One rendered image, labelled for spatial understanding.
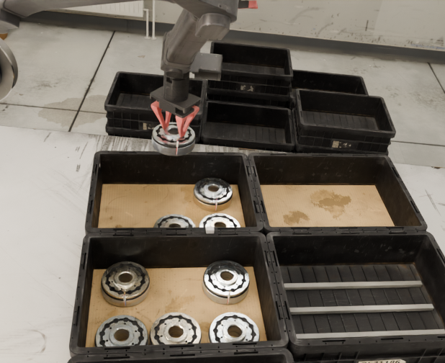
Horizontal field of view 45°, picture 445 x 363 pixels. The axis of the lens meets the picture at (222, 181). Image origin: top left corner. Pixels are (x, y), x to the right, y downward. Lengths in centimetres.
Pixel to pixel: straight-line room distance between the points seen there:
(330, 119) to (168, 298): 152
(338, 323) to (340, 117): 147
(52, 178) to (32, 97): 181
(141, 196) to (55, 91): 217
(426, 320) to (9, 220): 110
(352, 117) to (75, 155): 132
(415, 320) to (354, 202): 39
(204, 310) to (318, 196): 51
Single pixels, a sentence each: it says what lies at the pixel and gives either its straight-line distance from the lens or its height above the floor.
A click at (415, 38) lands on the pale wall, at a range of 444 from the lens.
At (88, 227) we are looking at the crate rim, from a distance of 123.
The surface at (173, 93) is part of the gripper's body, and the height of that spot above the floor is 116.
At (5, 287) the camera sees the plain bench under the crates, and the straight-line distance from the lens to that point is 145.
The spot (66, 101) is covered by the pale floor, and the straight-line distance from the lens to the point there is 344.
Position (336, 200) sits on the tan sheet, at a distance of 153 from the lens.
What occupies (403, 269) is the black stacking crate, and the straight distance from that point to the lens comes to 140.
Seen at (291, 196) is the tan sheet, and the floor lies 83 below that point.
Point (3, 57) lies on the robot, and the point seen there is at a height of 117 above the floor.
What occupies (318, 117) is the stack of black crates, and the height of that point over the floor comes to 49.
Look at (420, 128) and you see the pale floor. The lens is 364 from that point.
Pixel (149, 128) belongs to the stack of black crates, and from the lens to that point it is 229.
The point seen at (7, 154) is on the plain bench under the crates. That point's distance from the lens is 186.
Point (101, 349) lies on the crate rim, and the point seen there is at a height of 93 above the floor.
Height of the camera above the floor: 179
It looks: 39 degrees down
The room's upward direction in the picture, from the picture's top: 7 degrees clockwise
